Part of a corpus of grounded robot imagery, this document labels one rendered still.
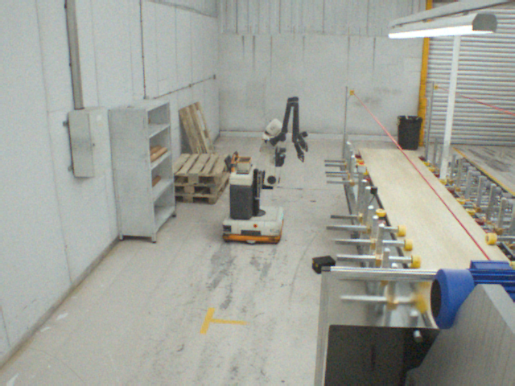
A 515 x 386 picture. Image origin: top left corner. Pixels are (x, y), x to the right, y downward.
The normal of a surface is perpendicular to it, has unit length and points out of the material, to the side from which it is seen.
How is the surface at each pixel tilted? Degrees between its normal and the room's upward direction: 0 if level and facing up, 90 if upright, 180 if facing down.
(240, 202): 90
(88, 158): 90
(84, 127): 90
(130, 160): 90
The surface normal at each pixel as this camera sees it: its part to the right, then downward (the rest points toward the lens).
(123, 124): -0.11, 0.31
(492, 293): 0.00, -0.95
